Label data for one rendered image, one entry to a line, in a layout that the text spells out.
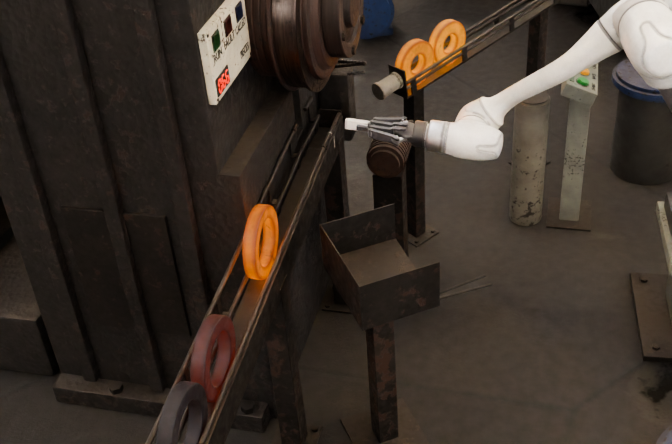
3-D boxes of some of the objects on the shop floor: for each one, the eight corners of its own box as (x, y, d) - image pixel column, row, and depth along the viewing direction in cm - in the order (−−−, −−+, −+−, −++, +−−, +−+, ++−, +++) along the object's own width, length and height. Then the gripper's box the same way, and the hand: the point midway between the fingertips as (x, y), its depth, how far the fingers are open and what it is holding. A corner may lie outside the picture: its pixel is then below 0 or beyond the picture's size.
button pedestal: (545, 231, 334) (557, 83, 299) (548, 194, 353) (560, 50, 318) (590, 235, 330) (607, 85, 295) (591, 198, 349) (608, 53, 314)
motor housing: (371, 274, 321) (363, 145, 290) (383, 236, 338) (377, 111, 308) (407, 278, 318) (403, 148, 287) (417, 239, 335) (415, 114, 304)
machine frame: (47, 401, 281) (-171, -204, 181) (178, 201, 366) (79, -286, 266) (271, 435, 264) (167, -212, 164) (354, 217, 349) (318, -296, 249)
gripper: (422, 158, 254) (339, 146, 258) (429, 134, 264) (350, 122, 268) (424, 135, 249) (340, 123, 254) (431, 112, 260) (350, 100, 264)
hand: (357, 124), depth 260 cm, fingers closed
